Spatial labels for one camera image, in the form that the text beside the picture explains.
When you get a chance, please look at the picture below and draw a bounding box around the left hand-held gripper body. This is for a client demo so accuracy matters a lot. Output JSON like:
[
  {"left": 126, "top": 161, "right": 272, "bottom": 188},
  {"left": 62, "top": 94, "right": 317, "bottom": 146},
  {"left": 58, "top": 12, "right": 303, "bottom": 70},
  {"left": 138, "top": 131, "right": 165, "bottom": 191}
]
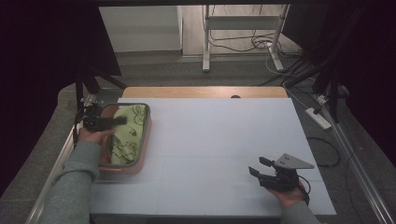
[{"left": 81, "top": 98, "right": 115, "bottom": 133}]

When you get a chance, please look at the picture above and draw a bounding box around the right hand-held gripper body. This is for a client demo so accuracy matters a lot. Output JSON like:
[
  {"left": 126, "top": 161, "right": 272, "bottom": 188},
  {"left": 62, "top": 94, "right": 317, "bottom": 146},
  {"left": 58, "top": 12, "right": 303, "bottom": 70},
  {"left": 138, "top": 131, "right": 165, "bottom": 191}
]
[{"left": 258, "top": 152, "right": 316, "bottom": 192}]

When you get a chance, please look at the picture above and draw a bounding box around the green printed baby romper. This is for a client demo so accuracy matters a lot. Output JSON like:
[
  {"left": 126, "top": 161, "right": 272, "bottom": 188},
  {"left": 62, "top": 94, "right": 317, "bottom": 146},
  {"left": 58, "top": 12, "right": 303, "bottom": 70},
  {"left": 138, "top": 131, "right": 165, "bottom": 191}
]
[{"left": 108, "top": 104, "right": 148, "bottom": 166}]

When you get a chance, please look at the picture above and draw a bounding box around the pink plastic basket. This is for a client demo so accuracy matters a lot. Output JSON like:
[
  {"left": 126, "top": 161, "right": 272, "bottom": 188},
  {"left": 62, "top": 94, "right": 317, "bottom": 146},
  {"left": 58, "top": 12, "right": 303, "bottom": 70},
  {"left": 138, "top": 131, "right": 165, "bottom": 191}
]
[{"left": 92, "top": 102, "right": 152, "bottom": 175}]

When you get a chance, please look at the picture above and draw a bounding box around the person's left hand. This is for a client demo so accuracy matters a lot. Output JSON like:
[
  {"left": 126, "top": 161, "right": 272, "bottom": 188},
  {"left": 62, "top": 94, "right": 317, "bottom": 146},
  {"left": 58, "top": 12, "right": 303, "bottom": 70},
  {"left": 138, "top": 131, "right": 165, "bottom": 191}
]
[{"left": 77, "top": 125, "right": 116, "bottom": 145}]

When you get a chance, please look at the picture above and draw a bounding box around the person's right hand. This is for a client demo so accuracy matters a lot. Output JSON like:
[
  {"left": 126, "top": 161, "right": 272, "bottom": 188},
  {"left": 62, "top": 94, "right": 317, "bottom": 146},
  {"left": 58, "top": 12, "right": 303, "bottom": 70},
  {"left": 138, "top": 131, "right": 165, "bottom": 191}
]
[{"left": 267, "top": 181, "right": 307, "bottom": 209}]

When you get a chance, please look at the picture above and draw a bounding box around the black metal stand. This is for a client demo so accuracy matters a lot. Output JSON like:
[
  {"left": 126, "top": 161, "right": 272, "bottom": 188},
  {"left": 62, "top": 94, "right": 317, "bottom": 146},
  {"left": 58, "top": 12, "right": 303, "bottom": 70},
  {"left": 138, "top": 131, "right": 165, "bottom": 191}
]
[
  {"left": 74, "top": 66, "right": 129, "bottom": 122},
  {"left": 283, "top": 55, "right": 349, "bottom": 124}
]

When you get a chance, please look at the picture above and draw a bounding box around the white board table cover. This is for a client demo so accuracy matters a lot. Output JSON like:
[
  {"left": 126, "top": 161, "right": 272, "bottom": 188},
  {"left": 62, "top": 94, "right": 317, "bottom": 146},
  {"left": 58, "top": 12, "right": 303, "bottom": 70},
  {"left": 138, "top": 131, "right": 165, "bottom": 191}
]
[{"left": 88, "top": 97, "right": 338, "bottom": 217}]

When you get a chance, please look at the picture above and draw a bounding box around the white power strip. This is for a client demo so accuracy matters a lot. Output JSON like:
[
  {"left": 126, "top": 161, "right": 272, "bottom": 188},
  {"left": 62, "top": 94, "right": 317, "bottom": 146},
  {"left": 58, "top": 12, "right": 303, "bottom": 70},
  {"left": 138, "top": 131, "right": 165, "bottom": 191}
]
[{"left": 304, "top": 106, "right": 332, "bottom": 131}]

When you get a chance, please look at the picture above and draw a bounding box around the dark curtain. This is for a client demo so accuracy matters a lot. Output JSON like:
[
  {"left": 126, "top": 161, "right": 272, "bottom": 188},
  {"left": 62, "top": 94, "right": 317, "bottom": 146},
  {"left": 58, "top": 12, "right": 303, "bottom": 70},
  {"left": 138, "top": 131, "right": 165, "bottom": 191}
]
[
  {"left": 0, "top": 0, "right": 122, "bottom": 197},
  {"left": 281, "top": 0, "right": 396, "bottom": 167}
]

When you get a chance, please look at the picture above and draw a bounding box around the white panel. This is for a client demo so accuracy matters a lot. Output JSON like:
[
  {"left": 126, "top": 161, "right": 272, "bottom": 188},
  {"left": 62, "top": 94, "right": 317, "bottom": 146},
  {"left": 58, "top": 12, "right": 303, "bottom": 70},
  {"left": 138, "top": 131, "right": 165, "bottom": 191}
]
[{"left": 98, "top": 6, "right": 183, "bottom": 53}]

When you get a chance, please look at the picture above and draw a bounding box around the left hand-held gripper black cable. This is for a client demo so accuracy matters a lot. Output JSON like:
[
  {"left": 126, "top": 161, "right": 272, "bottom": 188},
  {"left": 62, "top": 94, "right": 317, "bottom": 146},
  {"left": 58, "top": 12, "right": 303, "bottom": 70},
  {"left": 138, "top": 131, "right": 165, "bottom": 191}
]
[{"left": 72, "top": 105, "right": 90, "bottom": 147}]

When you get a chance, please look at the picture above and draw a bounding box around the hand-held gripper black cable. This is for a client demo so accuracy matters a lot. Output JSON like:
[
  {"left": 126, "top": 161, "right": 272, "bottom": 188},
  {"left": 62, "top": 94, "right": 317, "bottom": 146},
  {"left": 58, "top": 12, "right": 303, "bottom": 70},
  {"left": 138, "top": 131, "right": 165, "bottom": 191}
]
[
  {"left": 72, "top": 105, "right": 90, "bottom": 147},
  {"left": 297, "top": 175, "right": 312, "bottom": 206}
]

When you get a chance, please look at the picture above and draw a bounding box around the right hand-held gripper black cable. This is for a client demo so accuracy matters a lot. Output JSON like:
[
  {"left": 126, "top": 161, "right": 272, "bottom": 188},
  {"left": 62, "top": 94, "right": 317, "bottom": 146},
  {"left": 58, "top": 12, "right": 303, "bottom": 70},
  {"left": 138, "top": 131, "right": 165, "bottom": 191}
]
[{"left": 297, "top": 175, "right": 312, "bottom": 206}]

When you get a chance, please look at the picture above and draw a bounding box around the aluminium floor rail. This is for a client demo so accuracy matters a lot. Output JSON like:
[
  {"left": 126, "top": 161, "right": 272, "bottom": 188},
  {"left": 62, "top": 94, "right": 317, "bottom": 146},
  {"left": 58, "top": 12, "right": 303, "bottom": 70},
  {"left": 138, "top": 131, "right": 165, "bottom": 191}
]
[
  {"left": 26, "top": 92, "right": 97, "bottom": 224},
  {"left": 321, "top": 104, "right": 396, "bottom": 224}
]

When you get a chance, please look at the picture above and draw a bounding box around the black floor cable loop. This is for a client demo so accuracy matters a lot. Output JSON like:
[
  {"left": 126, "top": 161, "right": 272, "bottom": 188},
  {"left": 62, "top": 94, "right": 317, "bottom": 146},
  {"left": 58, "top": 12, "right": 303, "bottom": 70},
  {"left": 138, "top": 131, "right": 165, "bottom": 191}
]
[{"left": 306, "top": 136, "right": 341, "bottom": 168}]

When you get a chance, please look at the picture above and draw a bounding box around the tangle of floor cables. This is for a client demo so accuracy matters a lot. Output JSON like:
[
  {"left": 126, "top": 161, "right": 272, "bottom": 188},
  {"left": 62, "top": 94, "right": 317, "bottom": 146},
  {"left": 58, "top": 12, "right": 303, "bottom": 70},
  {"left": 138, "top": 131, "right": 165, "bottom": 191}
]
[{"left": 207, "top": 29, "right": 304, "bottom": 60}]

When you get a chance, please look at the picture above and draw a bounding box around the white metal stand frame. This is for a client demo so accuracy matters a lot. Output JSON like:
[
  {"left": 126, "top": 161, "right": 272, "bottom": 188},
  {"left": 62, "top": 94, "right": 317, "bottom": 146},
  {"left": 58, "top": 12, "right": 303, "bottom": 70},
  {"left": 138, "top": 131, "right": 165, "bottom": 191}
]
[{"left": 201, "top": 4, "right": 291, "bottom": 73}]

